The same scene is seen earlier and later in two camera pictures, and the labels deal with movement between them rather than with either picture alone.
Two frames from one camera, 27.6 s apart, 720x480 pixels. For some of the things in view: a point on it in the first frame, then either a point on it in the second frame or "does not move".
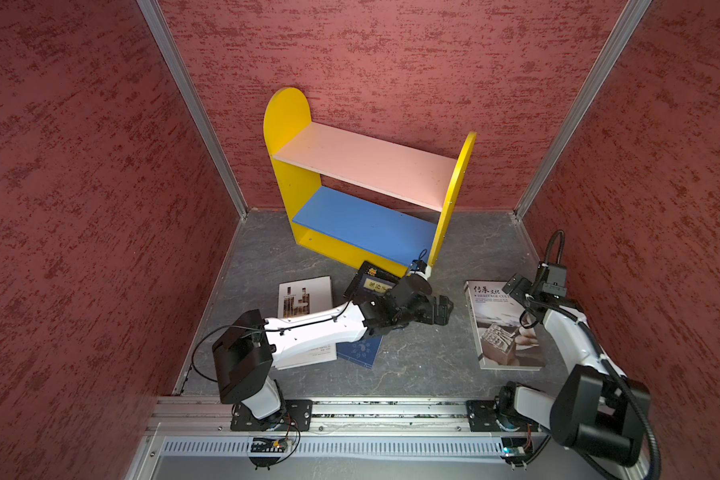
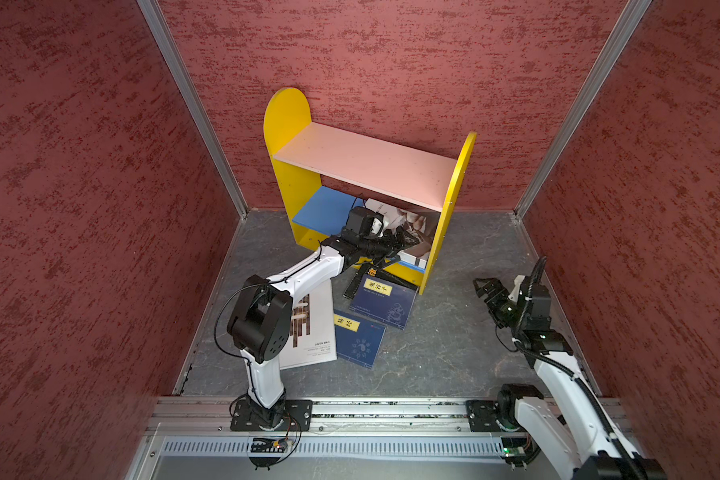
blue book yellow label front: (362, 351) does not move
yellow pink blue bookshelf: (368, 201) does not move
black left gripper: (442, 311) → (391, 248)
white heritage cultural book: (501, 343) → (422, 224)
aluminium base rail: (209, 438) does not move
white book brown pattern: (304, 297) does not move
